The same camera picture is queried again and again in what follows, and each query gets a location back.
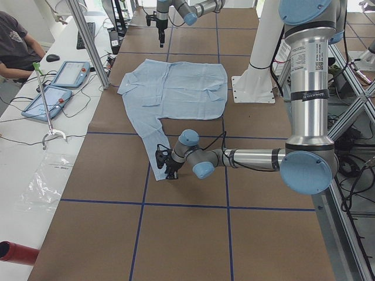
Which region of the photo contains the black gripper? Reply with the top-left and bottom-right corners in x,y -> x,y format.
155,144 -> 182,179
146,11 -> 168,47

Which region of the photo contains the light blue button-up shirt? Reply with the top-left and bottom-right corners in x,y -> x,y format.
118,59 -> 227,180

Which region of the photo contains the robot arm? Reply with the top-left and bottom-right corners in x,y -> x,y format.
155,1 -> 347,194
146,0 -> 226,47

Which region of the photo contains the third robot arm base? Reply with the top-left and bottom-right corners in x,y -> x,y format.
359,41 -> 375,71

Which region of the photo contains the black keyboard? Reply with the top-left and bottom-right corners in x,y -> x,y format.
76,22 -> 97,50

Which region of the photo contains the upper blue teach pendant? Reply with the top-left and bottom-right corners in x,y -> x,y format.
50,61 -> 90,88

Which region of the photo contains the blue teach pendant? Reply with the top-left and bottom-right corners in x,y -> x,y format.
50,61 -> 90,88
21,85 -> 72,122

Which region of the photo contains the black computer mouse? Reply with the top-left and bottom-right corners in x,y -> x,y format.
46,54 -> 60,62

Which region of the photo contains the lower blue teach pendant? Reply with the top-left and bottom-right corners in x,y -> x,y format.
21,85 -> 72,122

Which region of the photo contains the metal reacher grabber tool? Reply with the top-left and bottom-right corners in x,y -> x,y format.
33,62 -> 67,150

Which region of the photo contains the clear plastic bag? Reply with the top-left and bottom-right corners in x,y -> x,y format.
15,153 -> 77,213

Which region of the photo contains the seated person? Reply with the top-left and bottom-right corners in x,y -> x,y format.
1,11 -> 46,82

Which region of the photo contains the red cylinder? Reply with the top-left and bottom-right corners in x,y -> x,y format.
1,241 -> 39,266

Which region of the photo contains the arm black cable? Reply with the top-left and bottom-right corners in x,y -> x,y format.
202,116 -> 282,172

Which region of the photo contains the aluminium frame post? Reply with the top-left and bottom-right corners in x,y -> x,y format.
66,0 -> 110,90

